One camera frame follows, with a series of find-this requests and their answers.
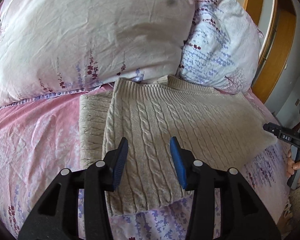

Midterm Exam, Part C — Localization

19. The person's right hand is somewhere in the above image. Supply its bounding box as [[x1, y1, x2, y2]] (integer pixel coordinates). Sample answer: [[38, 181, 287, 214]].
[[286, 150, 300, 185]]

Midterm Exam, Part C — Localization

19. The beige cable knit sweater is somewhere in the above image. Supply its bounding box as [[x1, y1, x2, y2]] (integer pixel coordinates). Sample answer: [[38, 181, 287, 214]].
[[79, 76, 277, 216]]

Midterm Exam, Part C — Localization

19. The wooden bed headboard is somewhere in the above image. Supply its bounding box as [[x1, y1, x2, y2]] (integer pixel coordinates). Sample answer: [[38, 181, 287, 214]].
[[243, 0, 296, 103]]

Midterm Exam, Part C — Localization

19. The pink floral bed sheet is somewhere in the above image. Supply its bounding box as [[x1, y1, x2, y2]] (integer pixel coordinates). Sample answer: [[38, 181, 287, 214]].
[[0, 92, 289, 239]]

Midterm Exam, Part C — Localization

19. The pink floral pillow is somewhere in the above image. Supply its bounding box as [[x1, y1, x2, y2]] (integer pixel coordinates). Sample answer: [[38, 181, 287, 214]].
[[0, 0, 195, 107]]

